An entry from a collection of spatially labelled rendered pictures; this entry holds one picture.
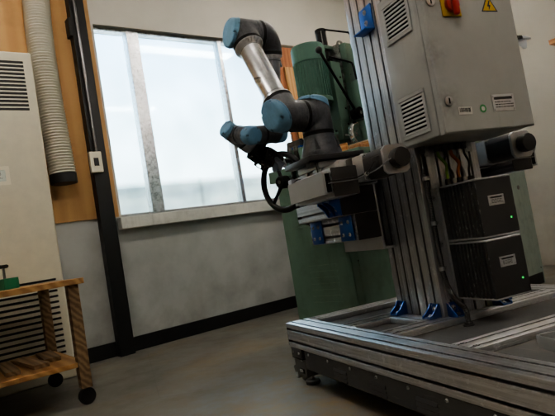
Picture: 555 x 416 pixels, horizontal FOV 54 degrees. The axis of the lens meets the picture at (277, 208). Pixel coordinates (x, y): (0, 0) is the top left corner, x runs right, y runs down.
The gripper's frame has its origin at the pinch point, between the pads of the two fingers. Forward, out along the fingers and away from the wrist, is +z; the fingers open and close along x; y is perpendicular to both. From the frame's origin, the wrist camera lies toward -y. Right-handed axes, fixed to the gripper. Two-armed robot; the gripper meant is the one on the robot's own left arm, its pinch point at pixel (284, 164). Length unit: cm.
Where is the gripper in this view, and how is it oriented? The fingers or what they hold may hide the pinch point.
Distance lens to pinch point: 242.6
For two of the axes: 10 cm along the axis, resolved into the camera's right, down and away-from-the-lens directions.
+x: 6.9, -1.7, -7.1
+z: 7.0, 4.3, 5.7
